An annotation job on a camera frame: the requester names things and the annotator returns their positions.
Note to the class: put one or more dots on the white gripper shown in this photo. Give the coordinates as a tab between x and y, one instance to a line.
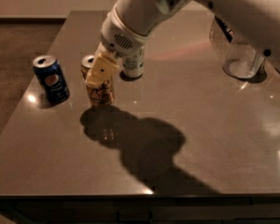
118	38

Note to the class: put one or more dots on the white green soda can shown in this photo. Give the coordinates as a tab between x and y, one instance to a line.
133	65

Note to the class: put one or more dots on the black wire basket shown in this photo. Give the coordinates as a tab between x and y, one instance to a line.
227	31

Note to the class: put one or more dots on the blue pepsi can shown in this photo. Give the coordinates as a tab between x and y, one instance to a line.
50	76

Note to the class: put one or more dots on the clear glass jar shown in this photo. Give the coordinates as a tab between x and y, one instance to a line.
238	58

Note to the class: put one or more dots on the orange soda can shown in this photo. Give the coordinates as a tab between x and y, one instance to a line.
104	94

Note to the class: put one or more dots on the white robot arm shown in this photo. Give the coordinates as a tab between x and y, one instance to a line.
256	21

